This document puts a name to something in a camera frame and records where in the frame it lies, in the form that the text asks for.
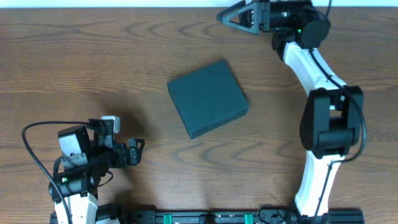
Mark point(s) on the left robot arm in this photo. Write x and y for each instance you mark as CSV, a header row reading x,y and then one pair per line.
x,y
78,171

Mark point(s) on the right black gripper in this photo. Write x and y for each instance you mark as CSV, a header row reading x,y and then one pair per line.
x,y
262,17

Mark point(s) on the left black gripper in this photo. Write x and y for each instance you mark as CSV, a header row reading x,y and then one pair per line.
x,y
123,155

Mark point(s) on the black mounting rail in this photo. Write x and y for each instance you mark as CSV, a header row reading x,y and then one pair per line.
x,y
273,216

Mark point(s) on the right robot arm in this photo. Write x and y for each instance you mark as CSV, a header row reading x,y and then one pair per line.
x,y
332,121

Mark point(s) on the dark green box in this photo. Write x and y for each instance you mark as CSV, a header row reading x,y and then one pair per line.
x,y
207,98

